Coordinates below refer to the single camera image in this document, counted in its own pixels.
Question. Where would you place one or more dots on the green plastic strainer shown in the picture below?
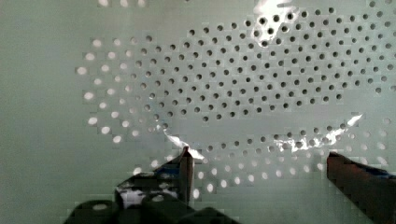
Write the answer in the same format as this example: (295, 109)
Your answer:
(262, 91)

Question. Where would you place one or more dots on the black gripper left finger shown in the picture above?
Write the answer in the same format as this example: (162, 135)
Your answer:
(173, 178)

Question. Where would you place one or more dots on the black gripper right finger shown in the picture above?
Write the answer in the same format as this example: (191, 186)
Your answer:
(372, 190)

